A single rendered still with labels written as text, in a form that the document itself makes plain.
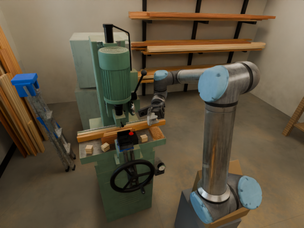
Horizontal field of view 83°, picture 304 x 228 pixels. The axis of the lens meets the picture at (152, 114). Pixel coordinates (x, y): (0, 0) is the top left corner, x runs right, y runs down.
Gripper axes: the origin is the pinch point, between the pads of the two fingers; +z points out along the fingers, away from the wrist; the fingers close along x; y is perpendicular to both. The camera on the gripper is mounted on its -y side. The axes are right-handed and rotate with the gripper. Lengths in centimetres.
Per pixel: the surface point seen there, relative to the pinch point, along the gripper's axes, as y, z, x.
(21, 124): -175, -49, 19
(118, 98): -18.0, -11.4, -13.0
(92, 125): -66, -32, 19
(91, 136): -46.9, -5.3, 9.5
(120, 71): -11.0, -13.6, -28.6
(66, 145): -131, -47, 55
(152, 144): -8.1, -12.9, 28.8
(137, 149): -12.0, 2.0, 17.6
